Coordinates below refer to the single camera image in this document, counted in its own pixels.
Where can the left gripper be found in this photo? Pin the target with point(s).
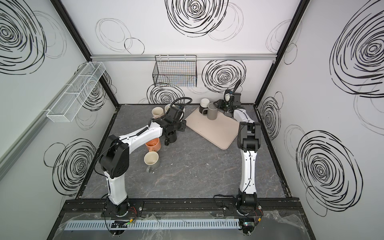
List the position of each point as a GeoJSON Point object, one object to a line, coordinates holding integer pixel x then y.
{"type": "Point", "coordinates": [170, 135]}

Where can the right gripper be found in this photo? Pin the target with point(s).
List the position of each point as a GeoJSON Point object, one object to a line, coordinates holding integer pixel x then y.
{"type": "Point", "coordinates": [220, 106]}

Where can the white mug with handle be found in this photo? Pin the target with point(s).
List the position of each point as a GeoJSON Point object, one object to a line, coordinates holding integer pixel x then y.
{"type": "Point", "coordinates": [167, 107]}

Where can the pink mug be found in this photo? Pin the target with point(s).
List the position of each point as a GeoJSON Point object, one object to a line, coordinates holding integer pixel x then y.
{"type": "Point", "coordinates": [157, 112]}

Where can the orange and cream mug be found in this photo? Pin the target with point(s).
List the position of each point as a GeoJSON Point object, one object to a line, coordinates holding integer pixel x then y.
{"type": "Point", "coordinates": [154, 145]}

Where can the tall grey mug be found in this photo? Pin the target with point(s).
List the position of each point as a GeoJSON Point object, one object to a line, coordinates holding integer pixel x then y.
{"type": "Point", "coordinates": [152, 161]}

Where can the black mug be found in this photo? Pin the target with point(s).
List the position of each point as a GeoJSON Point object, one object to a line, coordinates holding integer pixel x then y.
{"type": "Point", "coordinates": [170, 138]}

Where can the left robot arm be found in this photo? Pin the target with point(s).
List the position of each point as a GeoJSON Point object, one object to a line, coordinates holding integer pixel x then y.
{"type": "Point", "coordinates": [115, 156]}

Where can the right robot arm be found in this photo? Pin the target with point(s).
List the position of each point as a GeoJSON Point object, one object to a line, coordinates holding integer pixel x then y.
{"type": "Point", "coordinates": [248, 141]}

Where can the wide grey mug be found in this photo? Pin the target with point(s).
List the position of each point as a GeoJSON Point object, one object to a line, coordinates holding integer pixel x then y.
{"type": "Point", "coordinates": [211, 112]}

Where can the small white mug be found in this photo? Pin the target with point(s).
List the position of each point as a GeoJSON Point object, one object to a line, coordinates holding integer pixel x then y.
{"type": "Point", "coordinates": [204, 103]}

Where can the beige plastic tray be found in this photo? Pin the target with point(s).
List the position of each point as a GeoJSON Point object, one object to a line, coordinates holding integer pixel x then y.
{"type": "Point", "coordinates": [221, 132]}

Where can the black wire basket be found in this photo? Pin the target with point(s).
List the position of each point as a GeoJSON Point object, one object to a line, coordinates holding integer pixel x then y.
{"type": "Point", "coordinates": [176, 70]}

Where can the white wire shelf basket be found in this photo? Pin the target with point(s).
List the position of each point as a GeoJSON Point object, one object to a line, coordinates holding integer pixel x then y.
{"type": "Point", "coordinates": [76, 92]}

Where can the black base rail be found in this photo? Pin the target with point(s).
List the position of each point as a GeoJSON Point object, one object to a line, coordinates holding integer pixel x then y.
{"type": "Point", "coordinates": [142, 207]}

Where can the white slotted cable duct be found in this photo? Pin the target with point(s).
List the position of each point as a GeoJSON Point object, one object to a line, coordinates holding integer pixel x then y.
{"type": "Point", "coordinates": [116, 225]}

